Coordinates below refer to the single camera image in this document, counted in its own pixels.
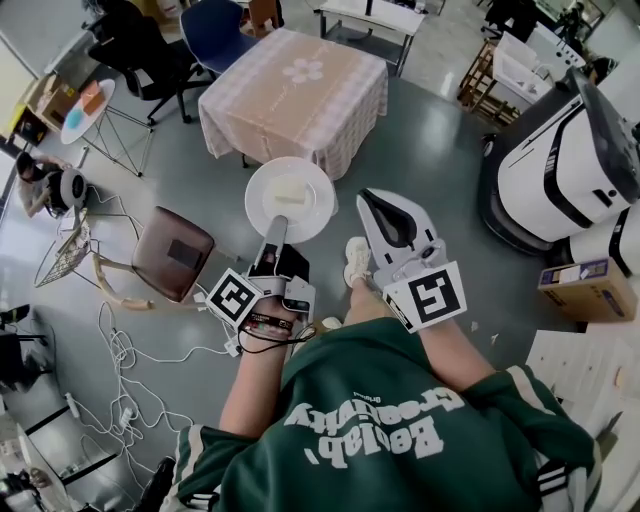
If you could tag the white round side table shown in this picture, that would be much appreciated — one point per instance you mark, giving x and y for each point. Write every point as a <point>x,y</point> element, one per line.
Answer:
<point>102,107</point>

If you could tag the cardboard box with blue print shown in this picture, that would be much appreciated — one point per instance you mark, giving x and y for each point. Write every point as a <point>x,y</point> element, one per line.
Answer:
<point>585,295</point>

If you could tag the brown chair with wooden legs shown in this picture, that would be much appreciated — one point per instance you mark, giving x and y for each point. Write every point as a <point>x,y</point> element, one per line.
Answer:
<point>170,250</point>

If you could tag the pink flower tablecloth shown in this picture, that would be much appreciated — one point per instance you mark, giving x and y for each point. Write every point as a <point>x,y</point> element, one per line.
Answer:
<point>320,120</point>

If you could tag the plain cardboard box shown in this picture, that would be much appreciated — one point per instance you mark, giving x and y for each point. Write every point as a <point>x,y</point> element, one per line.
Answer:
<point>50,107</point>

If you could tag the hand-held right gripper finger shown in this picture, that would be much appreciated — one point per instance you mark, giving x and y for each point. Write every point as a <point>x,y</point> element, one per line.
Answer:
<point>420,220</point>
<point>372,235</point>

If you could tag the white power strip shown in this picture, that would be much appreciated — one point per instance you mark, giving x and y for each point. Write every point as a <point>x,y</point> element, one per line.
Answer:
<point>73,405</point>

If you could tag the black office chair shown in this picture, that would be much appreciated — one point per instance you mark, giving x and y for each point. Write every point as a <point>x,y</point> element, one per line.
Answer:
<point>140,55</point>

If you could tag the person's bare leg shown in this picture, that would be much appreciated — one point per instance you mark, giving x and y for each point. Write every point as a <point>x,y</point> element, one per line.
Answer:
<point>365,305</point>

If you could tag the blue plastic chair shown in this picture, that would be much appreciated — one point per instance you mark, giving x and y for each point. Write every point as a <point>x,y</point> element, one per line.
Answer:
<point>215,35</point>

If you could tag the white metal-legged desk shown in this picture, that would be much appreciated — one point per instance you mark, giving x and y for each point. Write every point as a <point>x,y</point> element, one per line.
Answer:
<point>370,17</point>

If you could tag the orange box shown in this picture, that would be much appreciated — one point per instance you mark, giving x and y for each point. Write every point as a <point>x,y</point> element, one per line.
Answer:
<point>91,98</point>

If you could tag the person's right forearm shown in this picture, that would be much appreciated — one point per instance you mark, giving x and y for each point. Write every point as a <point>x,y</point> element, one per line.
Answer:
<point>450,355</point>

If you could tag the white open box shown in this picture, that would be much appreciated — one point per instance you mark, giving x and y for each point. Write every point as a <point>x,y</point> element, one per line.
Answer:
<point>515,70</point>

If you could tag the blue round object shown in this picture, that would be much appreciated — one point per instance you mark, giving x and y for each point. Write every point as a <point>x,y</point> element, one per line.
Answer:
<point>74,117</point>

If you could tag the black and red wrist bands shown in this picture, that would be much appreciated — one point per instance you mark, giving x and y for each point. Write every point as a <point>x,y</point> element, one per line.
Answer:
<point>267,325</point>

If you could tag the white plate of food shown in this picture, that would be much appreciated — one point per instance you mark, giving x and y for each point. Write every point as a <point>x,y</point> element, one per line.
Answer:
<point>260,205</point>

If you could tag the green printed shirt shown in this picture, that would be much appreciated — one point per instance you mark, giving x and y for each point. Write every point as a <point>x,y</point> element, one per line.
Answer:
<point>380,450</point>

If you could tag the wooden slatted rack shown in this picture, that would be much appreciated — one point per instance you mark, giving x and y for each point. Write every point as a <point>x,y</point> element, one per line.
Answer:
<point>482,85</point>

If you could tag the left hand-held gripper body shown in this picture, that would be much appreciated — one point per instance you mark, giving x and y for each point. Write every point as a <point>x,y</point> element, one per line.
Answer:
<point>295,295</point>

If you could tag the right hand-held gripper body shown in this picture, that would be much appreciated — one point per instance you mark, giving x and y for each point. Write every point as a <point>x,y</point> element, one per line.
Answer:
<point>400,292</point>

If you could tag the pale food block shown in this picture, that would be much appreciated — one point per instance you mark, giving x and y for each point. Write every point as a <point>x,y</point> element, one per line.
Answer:
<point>290,190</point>

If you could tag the white round fan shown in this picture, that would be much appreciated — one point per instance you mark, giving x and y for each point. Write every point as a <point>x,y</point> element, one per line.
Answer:
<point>72,187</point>

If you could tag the cloth-covered square table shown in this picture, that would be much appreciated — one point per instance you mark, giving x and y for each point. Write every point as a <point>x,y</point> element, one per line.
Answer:
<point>280,105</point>

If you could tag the large white and black robot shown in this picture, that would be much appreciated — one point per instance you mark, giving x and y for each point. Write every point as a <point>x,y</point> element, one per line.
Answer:
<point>560,165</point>

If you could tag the white drawer cabinet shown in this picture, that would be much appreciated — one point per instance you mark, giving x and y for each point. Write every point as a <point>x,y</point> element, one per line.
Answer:
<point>585,370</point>

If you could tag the white sneaker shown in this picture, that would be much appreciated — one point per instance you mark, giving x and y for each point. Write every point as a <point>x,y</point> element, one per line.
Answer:
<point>332,323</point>
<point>356,260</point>

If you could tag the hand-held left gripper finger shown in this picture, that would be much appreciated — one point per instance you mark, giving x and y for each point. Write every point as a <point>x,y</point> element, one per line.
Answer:
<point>276,231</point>

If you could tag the person's left forearm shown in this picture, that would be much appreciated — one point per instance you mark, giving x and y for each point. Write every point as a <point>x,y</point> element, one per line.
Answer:
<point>255,385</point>

